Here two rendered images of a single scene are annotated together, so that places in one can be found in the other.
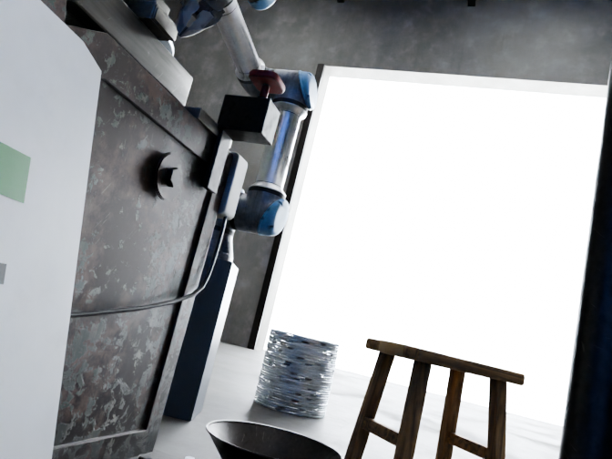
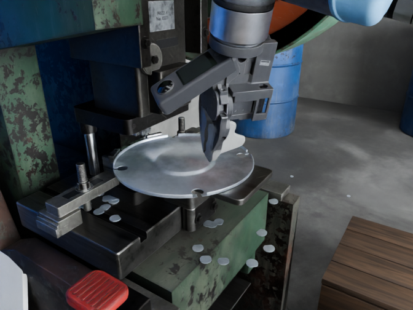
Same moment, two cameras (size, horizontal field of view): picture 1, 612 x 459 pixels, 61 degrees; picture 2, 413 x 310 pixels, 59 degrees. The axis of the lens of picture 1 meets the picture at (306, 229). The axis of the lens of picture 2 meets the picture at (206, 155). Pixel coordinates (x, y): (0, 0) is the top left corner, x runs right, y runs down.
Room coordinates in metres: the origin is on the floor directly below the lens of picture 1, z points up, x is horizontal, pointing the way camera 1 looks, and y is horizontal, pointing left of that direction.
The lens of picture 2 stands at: (1.17, -0.16, 1.11)
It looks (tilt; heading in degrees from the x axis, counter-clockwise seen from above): 25 degrees down; 105
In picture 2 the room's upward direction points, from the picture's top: straight up
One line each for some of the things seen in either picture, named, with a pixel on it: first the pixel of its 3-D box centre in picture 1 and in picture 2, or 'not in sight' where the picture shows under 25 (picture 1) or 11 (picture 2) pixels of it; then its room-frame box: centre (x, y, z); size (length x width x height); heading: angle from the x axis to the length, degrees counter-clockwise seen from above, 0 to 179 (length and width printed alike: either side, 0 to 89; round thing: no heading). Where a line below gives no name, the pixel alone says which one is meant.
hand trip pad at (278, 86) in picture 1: (263, 96); (100, 310); (0.94, 0.14, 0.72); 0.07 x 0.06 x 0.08; 162
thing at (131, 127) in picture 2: not in sight; (134, 113); (0.82, 0.53, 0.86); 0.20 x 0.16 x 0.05; 72
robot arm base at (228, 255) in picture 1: (211, 243); not in sight; (1.59, 0.27, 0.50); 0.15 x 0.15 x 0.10
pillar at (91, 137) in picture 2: not in sight; (90, 144); (0.74, 0.47, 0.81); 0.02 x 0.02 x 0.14
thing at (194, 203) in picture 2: not in sight; (203, 194); (0.99, 0.47, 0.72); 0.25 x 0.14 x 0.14; 162
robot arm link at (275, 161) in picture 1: (277, 150); not in sight; (1.55, 0.14, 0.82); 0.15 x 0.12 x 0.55; 72
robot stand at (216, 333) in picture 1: (187, 331); not in sight; (1.59, 0.27, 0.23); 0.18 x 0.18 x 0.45; 89
